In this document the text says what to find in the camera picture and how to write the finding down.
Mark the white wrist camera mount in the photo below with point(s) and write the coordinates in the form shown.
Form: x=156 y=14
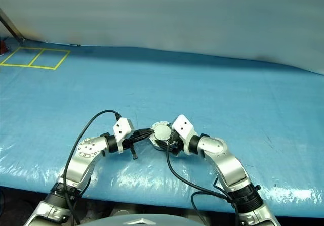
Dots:
x=122 y=128
x=183 y=128

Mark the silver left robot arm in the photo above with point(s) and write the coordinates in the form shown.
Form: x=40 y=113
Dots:
x=86 y=150

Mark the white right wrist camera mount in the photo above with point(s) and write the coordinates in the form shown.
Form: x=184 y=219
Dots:
x=183 y=128

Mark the grey robot torso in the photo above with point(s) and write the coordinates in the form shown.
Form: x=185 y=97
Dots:
x=141 y=222

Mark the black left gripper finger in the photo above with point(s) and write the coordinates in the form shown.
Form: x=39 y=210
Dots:
x=143 y=132
x=140 y=138

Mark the grey metal frame pole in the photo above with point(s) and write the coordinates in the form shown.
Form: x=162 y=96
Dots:
x=10 y=25

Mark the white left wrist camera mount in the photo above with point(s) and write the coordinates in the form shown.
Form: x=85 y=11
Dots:
x=122 y=128

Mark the blue plastic table cover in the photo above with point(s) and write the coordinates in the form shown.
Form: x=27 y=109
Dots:
x=177 y=84

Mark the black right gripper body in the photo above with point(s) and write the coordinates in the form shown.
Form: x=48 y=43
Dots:
x=175 y=142

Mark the yellow tape grid marking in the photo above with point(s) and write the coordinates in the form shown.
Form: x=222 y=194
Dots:
x=62 y=60

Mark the grey round motor lid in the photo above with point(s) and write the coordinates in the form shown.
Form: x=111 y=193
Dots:
x=162 y=132

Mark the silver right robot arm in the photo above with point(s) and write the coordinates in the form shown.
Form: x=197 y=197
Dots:
x=215 y=147

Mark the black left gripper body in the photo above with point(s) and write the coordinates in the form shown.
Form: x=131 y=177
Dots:
x=127 y=142

